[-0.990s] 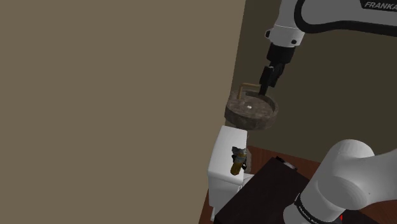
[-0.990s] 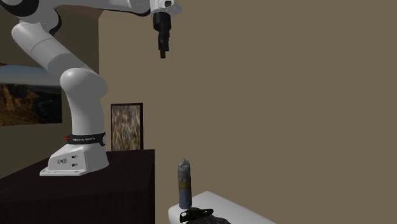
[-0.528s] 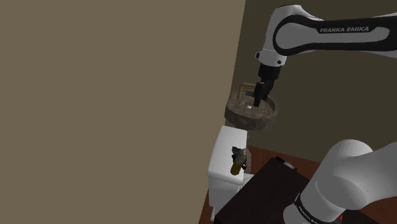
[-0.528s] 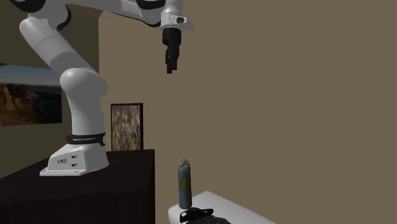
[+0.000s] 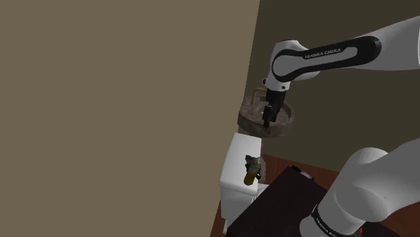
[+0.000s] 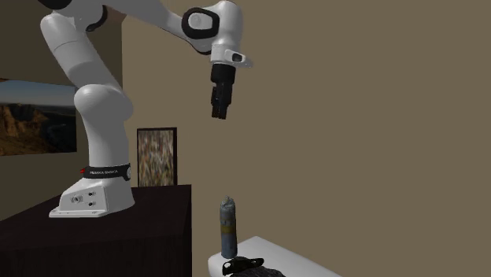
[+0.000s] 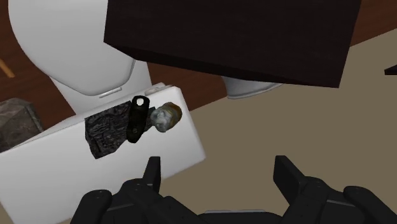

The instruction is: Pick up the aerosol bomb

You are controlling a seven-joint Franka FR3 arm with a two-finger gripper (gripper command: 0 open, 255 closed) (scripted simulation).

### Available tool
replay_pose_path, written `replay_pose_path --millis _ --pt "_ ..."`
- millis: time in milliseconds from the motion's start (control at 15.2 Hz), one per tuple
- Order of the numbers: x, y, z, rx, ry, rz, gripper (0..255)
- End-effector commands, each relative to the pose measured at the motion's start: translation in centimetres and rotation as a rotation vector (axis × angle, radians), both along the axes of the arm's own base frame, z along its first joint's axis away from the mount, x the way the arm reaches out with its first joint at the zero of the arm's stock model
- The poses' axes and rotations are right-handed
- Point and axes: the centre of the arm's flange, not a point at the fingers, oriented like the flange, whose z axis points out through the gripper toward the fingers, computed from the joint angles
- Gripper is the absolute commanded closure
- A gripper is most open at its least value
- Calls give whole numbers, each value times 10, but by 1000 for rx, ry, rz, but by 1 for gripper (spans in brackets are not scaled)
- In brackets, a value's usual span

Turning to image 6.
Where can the black framed abstract picture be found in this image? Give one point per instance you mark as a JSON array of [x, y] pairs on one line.
[[156, 157]]

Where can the landscape wall picture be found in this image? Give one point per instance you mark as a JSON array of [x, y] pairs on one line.
[[34, 122]]

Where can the blue grey bottle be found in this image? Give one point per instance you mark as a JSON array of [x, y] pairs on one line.
[[228, 234]]

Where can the dark grey lumpy object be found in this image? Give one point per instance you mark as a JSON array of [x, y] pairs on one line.
[[261, 273]]

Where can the black curved tool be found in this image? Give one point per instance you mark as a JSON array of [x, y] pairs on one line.
[[241, 264]]

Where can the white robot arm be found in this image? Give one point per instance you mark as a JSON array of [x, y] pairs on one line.
[[99, 103]]

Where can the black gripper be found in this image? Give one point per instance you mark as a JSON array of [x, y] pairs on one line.
[[223, 76]]

